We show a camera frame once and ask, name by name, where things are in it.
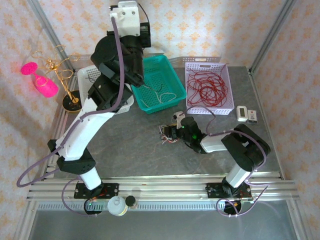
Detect white cable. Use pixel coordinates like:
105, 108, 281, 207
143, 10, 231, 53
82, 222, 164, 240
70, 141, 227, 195
139, 84, 177, 108
159, 124, 179, 146

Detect teal plastic basket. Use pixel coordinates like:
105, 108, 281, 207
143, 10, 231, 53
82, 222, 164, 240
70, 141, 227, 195
129, 54, 187, 115

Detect white plastic basket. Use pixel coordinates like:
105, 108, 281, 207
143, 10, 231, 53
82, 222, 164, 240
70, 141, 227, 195
77, 65, 135, 115

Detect white digital timer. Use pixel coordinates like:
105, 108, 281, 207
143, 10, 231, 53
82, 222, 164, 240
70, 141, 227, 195
236, 105, 249, 123

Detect lilac plastic basket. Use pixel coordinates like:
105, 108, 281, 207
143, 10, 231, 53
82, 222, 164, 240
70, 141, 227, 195
184, 61, 235, 116

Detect pink wine glass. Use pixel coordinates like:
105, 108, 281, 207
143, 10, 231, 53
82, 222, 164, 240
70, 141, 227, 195
20, 61, 60, 99

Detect black round cap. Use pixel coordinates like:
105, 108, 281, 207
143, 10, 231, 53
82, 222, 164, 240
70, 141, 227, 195
124, 195, 137, 208

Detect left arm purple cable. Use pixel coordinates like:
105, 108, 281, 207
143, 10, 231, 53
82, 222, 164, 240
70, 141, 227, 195
16, 16, 126, 218

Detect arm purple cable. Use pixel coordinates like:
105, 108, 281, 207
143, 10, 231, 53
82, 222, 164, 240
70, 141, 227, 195
16, 16, 126, 218
184, 106, 271, 218

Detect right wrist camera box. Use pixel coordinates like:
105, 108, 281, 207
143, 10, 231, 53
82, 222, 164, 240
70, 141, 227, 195
172, 111, 187, 130

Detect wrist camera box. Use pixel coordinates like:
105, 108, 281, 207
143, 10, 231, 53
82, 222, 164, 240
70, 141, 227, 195
172, 111, 187, 130
109, 0, 140, 38

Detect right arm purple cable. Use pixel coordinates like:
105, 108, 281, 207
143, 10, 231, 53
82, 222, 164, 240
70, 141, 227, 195
184, 106, 271, 218

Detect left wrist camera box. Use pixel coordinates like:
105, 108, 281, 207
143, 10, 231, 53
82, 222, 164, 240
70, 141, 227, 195
109, 0, 140, 38

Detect long red cable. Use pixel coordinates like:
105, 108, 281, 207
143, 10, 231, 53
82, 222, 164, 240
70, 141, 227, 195
187, 64, 229, 108

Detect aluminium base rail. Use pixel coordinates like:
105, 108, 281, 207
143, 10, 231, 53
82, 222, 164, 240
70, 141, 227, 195
26, 172, 300, 202

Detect gold wire glass stand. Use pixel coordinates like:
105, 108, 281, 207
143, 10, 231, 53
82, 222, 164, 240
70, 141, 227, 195
32, 44, 85, 115

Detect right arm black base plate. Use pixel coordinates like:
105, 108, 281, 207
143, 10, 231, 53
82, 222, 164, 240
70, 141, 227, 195
205, 182, 253, 200

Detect aluminium frame post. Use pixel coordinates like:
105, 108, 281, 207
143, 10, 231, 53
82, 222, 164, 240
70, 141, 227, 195
249, 0, 298, 73
26, 0, 76, 73

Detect grey slotted cable duct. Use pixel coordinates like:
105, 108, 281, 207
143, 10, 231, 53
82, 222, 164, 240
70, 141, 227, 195
36, 201, 288, 211

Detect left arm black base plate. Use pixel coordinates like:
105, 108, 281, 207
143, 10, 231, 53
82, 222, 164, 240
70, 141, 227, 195
73, 183, 120, 200

